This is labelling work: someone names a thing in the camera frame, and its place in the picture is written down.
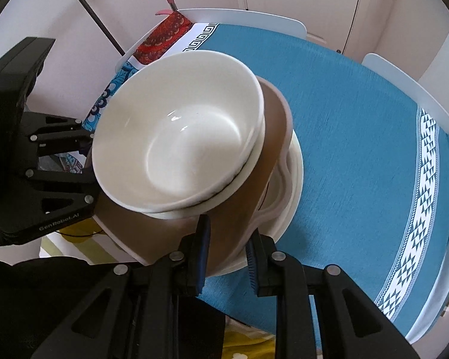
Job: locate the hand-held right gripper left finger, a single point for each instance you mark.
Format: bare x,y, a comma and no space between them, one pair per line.
203,258

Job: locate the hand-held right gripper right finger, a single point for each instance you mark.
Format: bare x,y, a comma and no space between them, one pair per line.
251,269

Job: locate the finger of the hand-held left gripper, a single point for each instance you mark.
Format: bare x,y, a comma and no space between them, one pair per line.
60,134
67,187

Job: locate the brown plate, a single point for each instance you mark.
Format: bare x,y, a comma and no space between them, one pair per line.
232,224

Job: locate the cream bowl with cartoon print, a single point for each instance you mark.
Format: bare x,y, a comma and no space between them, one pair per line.
172,215

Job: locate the large white plate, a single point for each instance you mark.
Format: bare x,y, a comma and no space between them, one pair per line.
298,179

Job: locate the plain white bowl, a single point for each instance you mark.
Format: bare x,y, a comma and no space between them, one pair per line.
179,127

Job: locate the yellow striped cloth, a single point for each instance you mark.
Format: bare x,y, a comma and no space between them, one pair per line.
78,248

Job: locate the black metal pole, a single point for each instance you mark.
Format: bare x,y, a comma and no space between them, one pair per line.
93,15

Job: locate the blue tablecloth with white border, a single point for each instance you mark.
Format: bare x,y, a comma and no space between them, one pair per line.
359,157

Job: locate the white chair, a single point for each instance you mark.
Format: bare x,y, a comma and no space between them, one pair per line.
247,20
415,89

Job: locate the white door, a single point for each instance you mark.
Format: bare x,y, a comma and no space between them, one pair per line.
292,0

